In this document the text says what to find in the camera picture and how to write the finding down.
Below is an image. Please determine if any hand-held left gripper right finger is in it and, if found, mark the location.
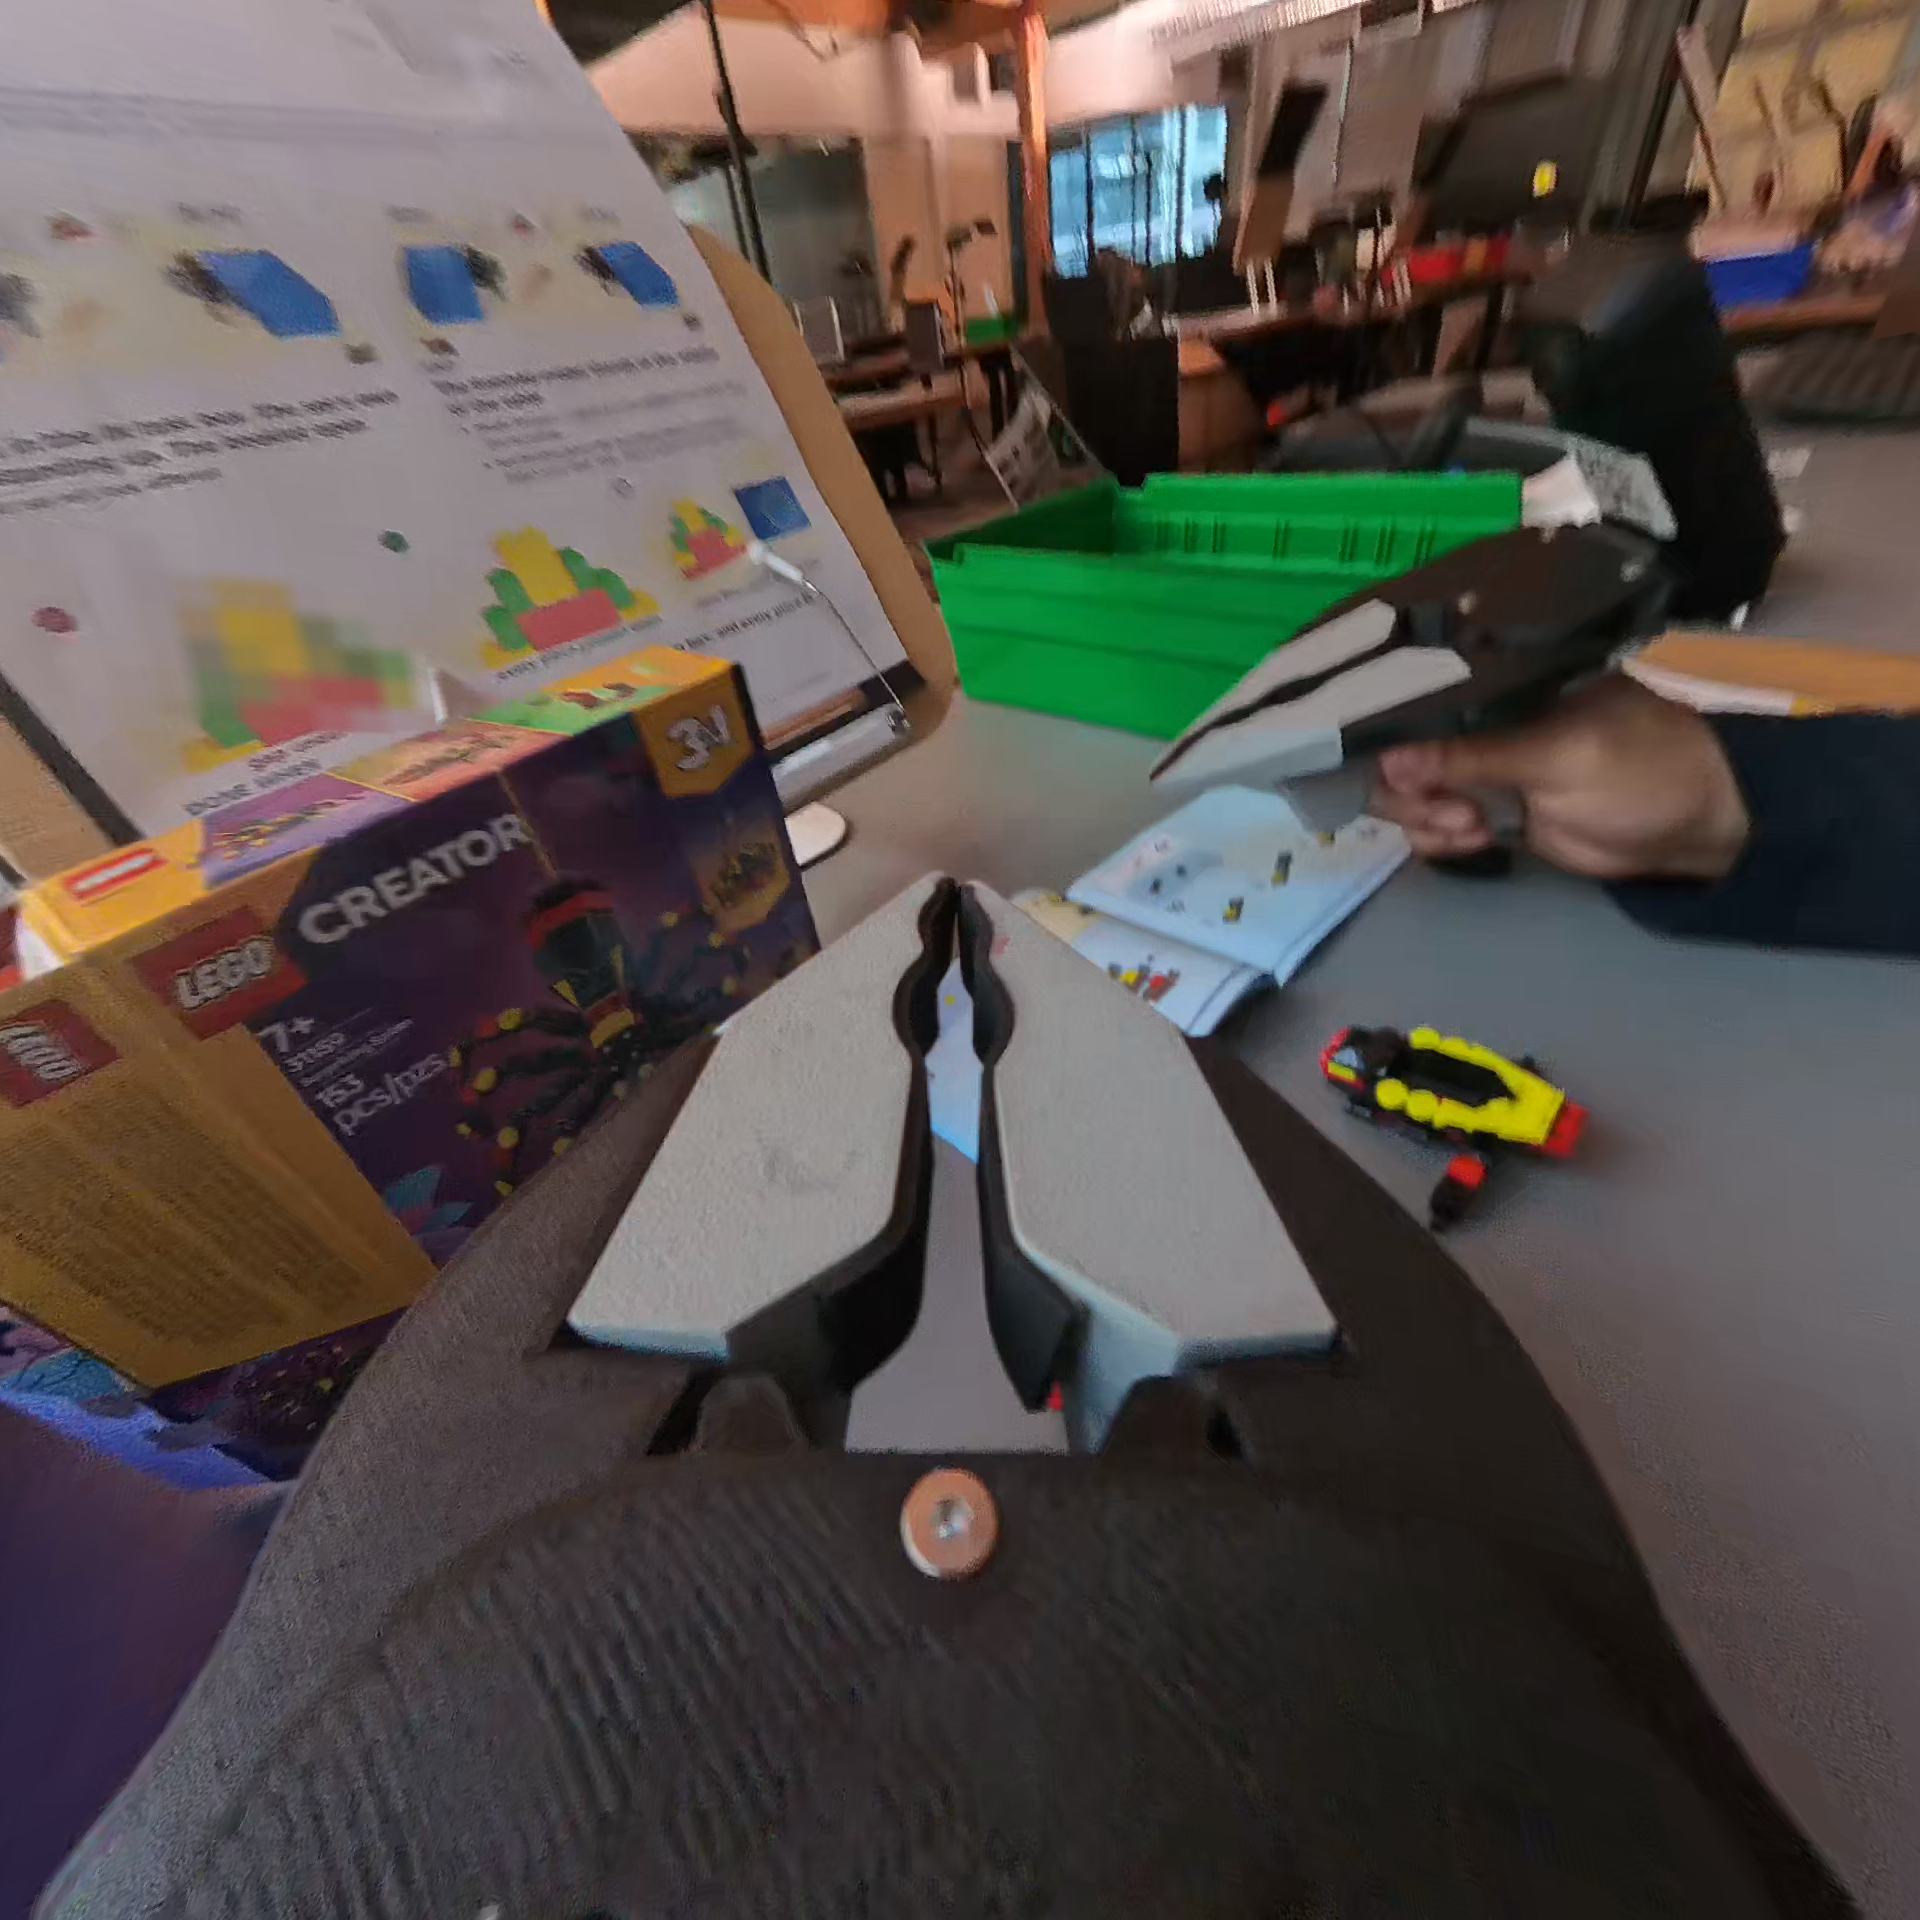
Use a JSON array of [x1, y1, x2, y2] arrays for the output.
[[956, 883, 1342, 1453]]

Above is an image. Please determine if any black office chair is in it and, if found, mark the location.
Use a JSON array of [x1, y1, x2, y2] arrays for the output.
[[1521, 254, 1787, 625]]

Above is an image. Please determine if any white pin with wire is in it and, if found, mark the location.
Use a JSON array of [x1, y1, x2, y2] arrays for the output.
[[746, 541, 914, 726]]

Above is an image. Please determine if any lego set cardboard box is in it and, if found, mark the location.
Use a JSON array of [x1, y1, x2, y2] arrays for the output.
[[0, 648, 822, 1390]]

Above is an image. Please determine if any wooden display board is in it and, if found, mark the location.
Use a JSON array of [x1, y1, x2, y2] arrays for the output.
[[683, 225, 961, 753]]

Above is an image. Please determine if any green plastic bin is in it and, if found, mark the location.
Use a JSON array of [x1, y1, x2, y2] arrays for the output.
[[922, 469, 1527, 744]]

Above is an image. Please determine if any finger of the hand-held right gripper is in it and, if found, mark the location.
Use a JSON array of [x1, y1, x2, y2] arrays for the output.
[[1218, 603, 1409, 726], [1152, 648, 1476, 836]]

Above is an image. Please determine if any black yellow lego model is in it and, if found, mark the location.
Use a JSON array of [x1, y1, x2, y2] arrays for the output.
[[1319, 1023, 1588, 1160]]

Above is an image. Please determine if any metal board stand base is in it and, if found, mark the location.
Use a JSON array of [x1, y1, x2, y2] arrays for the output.
[[758, 705, 919, 873]]

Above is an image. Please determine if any printed instruction sheet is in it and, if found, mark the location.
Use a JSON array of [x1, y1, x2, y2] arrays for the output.
[[0, 0, 914, 840]]

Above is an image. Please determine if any lego instruction booklet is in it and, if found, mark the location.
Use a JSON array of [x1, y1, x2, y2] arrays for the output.
[[1011, 782, 1415, 1041]]

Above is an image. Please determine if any person's right hand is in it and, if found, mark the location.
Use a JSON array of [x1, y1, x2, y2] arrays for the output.
[[1373, 676, 1755, 884]]

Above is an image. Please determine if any person's right forearm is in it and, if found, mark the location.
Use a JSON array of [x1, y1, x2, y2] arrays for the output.
[[1606, 705, 1920, 961]]

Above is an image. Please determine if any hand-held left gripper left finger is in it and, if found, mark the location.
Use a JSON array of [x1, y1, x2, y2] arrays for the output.
[[567, 874, 961, 1393]]

